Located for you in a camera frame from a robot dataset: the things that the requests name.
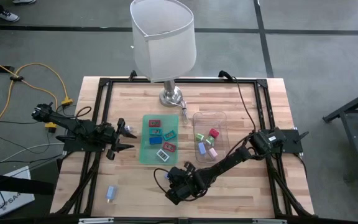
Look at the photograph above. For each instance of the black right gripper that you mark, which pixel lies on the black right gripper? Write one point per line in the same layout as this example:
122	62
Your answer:
182	183

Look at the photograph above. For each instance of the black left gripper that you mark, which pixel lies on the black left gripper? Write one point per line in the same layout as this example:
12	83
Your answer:
110	135

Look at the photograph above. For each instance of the blue digital clock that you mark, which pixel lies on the blue digital clock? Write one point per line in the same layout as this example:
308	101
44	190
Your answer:
155	140

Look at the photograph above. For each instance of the teal digital clock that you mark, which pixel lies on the teal digital clock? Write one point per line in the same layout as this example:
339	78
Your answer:
155	132
169	135

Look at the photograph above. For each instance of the white digital clock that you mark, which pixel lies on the white digital clock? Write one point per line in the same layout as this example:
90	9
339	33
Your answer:
163	155

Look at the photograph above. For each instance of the green wall charger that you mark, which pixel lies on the green wall charger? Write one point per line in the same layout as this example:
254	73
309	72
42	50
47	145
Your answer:
199	137
210	140

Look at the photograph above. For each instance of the red wall charger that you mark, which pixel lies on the red wall charger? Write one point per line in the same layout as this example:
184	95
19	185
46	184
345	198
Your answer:
213	132

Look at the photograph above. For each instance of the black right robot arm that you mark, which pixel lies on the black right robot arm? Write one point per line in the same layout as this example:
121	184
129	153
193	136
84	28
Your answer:
228	160

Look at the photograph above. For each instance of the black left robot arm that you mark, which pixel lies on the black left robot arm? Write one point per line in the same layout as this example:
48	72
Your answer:
64	121

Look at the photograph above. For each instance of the green translucent plastic bin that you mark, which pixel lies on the green translucent plastic bin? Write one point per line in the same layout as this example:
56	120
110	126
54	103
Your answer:
148	155

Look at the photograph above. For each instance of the clear plastic bin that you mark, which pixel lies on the clear plastic bin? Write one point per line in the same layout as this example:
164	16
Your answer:
210	119

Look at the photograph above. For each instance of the table lamp white shade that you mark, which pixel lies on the table lamp white shade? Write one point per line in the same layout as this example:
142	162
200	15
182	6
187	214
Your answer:
163	46

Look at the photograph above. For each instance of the black beam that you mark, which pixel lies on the black beam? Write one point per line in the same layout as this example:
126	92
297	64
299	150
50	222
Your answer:
17	185

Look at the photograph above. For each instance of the white printed sign board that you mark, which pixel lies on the white printed sign board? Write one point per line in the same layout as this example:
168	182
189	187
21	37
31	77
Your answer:
14	202

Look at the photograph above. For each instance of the person's shoe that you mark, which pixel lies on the person's shoe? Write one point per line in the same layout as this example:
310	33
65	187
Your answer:
8	16
23	1

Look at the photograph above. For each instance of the dark metal side table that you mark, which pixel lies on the dark metal side table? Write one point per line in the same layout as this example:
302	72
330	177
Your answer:
353	105

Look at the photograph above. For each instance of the purple wall charger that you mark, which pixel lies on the purple wall charger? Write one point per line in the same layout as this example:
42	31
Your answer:
128	127

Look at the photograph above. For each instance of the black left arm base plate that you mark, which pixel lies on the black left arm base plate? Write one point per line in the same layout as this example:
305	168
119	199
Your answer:
79	147

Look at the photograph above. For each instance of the black aluminium table frame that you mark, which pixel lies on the black aluminium table frame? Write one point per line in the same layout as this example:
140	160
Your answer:
182	80

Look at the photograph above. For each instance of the silver metal bracket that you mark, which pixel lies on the silver metal bracket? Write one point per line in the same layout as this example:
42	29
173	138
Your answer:
269	221
95	221

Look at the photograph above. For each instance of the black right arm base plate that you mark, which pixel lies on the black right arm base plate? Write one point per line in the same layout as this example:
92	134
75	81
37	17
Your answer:
294	143

